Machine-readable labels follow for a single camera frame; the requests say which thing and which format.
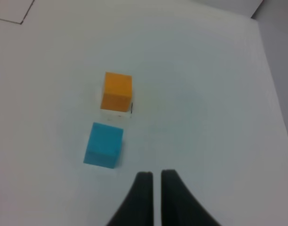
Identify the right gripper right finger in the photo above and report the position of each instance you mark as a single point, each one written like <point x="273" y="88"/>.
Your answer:
<point x="178" y="206"/>

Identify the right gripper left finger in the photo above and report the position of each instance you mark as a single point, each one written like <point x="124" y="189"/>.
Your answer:
<point x="137" y="207"/>

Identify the blue cube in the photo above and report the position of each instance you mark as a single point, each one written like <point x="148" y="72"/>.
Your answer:
<point x="104" y="146"/>

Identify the orange cube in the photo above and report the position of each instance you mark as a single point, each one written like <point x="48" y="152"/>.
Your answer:
<point x="117" y="92"/>

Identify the white template sheet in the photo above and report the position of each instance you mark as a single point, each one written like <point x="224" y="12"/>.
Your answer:
<point x="15" y="11"/>

